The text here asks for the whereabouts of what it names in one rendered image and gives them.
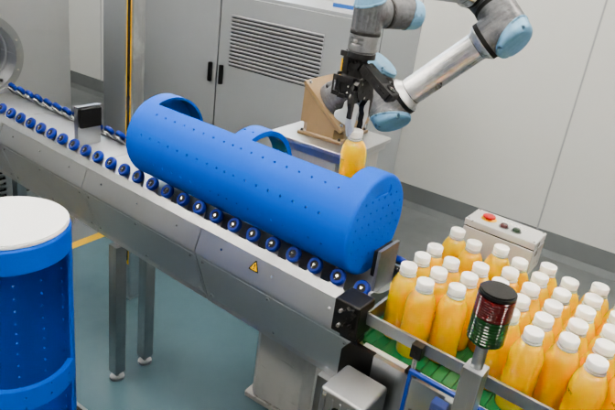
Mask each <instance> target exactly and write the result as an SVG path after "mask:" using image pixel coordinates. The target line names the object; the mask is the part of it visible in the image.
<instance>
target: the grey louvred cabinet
mask: <svg viewBox="0 0 615 410"><path fill-rule="evenodd" d="M352 14H353V12H351V11H345V10H340V9H335V8H333V2H330V1H326V0H146V30H145V72H144V102H145V101H146V100H148V99H149V98H151V97H153V96H155V95H158V94H161V93H172V94H175V95H177V96H180V97H183V98H185V99H188V100H190V101H192V102H193V103H194V104H195V105H196V106H197V107H198V108H199V110H200V113H201V116H202V119H203V122H205V123H207V124H212V125H214V126H217V127H219V128H221V129H224V130H226V131H229V132H231V133H234V134H236V133H237V132H238V131H240V130H241V129H243V128H244V127H247V126H250V125H261V126H263V127H265V128H268V129H271V130H273V129H276V128H279V127H282V126H285V125H289V124H293V123H297V122H300V121H301V114H302V106H303V99H304V91H305V84H304V81H306V80H309V79H314V78H317V77H321V76H325V75H330V74H333V73H337V72H338V71H340V70H341V68H342V62H343V56H342V55H340V51H341V50H342V49H345V50H346V49H347V48H348V43H349V36H350V31H351V20H352ZM421 29H422V26H421V27H420V28H418V29H415V30H402V29H384V28H382V32H381V36H380V42H379V47H378V53H380V54H382V55H383V56H385V57H386V58H387V59H388V60H389V61H390V62H391V63H392V64H393V65H394V67H395V69H396V72H397V73H396V76H395V78H393V81H394V80H400V81H402V80H404V79H405V78H407V77H408V76H410V75H411V74H412V73H413V71H414V66H415V58H416V53H417V48H418V43H419V39H420V34H421ZM124 54H125V0H103V126H106V125H109V126H110V127H112V129H113V130H114V134H113V135H112V137H113V138H115V137H116V134H115V132H116V131H121V132H122V133H124ZM368 118H369V120H370V116H369V115H368ZM364 127H365V128H366V130H368V131H370V132H373V133H376V134H379V135H385V136H388V137H390V138H391V142H390V143H388V144H386V145H385V149H383V150H381V151H379V153H378V157H377V163H376V167H377V168H379V169H381V170H384V171H387V172H389V173H392V174H393V173H394V166H395V161H396V157H397V151H398V146H399V142H400V137H401V133H402V128H401V129H398V130H395V131H392V132H381V131H378V130H377V129H376V128H375V127H374V125H373V123H372V121H371V120H370V121H369V122H368V123H367V124H365V125H364Z"/></svg>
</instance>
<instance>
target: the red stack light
mask: <svg viewBox="0 0 615 410"><path fill-rule="evenodd" d="M516 303H517V301H516V302H514V303H512V304H508V305H504V304H498V303H495V302H492V301H490V300H489V299H487V298H486V297H484V296H483V295H482V293H481V292H480V291H479V289H478V292H477V295H476V299H475V302H474V306H473V312H474V313H475V315H476V316H477V317H478V318H480V319H481V320H483V321H485V322H487V323H490V324H493V325H506V324H509V323H510V322H511V320H512V317H513V312H514V309H515V306H516Z"/></svg>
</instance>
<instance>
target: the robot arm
mask: <svg viewBox="0 0 615 410"><path fill-rule="evenodd" d="M438 1H445V2H451V3H457V4H458V5H459V6H461V7H465V8H468V9H469V10H470V11H471V12H472V13H473V15H474V16H475V17H476V19H477V20H478V22H477V23H476V24H474V25H473V26H471V29H470V33H469V34H468V35H467V36H466V37H464V38H463V39H462V40H460V41H459V42H457V43H456V44H454V45H453V46H452V47H450V48H449V49H447V50H445V51H444V52H443V53H441V54H440V55H438V56H437V57H435V58H434V59H432V60H431V61H429V62H428V63H427V64H426V65H424V66H423V67H422V68H420V69H419V70H417V71H415V72H414V73H412V74H411V75H410V76H408V77H407V78H405V79H404V80H402V81H400V80H394V81H393V78H395V76H396V73H397V72H396V69H395V67H394V65H393V64H392V63H391V62H390V61H389V60H388V59H387V58H386V57H385V56H383V55H382V54H380V53H378V47H379V42H380V36H381V32H382V28H384V29H402V30H415V29H418V28H420V27H421V26H422V24H423V23H424V21H425V18H426V8H425V6H424V4H423V3H422V2H421V1H419V0H355V1H354V4H353V6H354V7H353V14H352V20H351V31H350V36H349V43H348V48H347V49H346V50H345V49H342V50H341V51H340V55H342V56H343V62H342V68H341V70H340V71H338V72H337V73H334V74H333V80H332V81H329V82H327V83H325V84H324V85H323V86H322V87H321V88H320V96H321V99H322V101H323V102H324V104H325V106H326V107H327V108H328V110H329V111H330V112H331V113H332V114H333V115H334V117H335V118H336V119H337V120H339V121H340V122H341V123H343V124H345V131H346V136H350V135H351V133H352V132H353V131H354V125H355V123H356V120H357V121H358V124H357V128H360V129H362V128H363V126H364V124H365V122H366V120H367V117H368V115H369V116H370V120H371V121H372V123H373V125H374V127H375V128H376V129H377V130H378V131H381V132H392V131H395V130H398V129H401V128H403V127H405V126H406V125H408V124H409V122H411V113H413V112H414V111H416V108H417V104H418V103H420V102H421V101H423V100H424V99H425V98H426V97H428V96H429V95H431V94H432V93H434V92H436V91H437V90H439V89H440V88H442V87H443V86H445V85H446V84H448V83H449V82H451V81H453V80H454V79H456V78H457V77H458V76H459V75H461V74H462V73H464V72H465V71H467V70H469V69H470V68H472V67H473V66H475V65H476V64H478V63H479V62H481V61H482V60H484V59H495V58H497V57H499V58H501V59H508V58H509V57H512V56H514V55H515V54H517V53H518V52H520V51H521V50H522V49H523V48H524V47H525V46H526V45H527V44H528V42H529V41H530V39H531V37H532V35H533V28H532V25H531V24H530V22H529V19H528V17H527V16H526V15H525V14H524V12H523V10H522V9H521V8H520V6H519V5H518V3H517V1H516V0H438ZM340 74H341V75H340Z"/></svg>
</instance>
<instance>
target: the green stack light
mask: <svg viewBox="0 0 615 410"><path fill-rule="evenodd" d="M510 324H511V322H510V323H509V324H506V325H493V324H490V323H487V322H485V321H483V320H481V319H480V318H478V317H477V316H476V315H475V313H474V312H473V309H472V312H471V316H470V319H469V325H468V328H467V332H466V333H467V337H468V338H469V340H470V341H471V342H472V343H474V344H475V345H477V346H479V347H481V348H483V349H486V350H498V349H500V348H502V346H503V344H504V342H505V339H506V336H507V332H508V329H509V327H510Z"/></svg>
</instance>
